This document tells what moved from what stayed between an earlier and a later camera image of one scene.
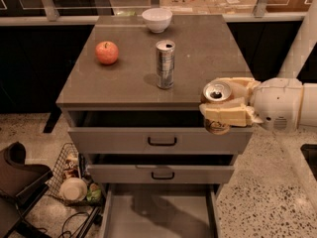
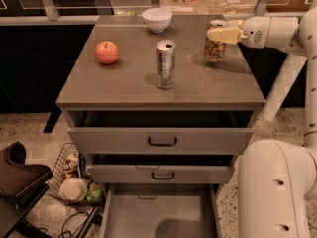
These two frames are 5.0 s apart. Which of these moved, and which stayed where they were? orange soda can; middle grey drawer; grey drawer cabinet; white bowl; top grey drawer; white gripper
Moved: orange soda can; white gripper
Stayed: top grey drawer; grey drawer cabinet; middle grey drawer; white bowl
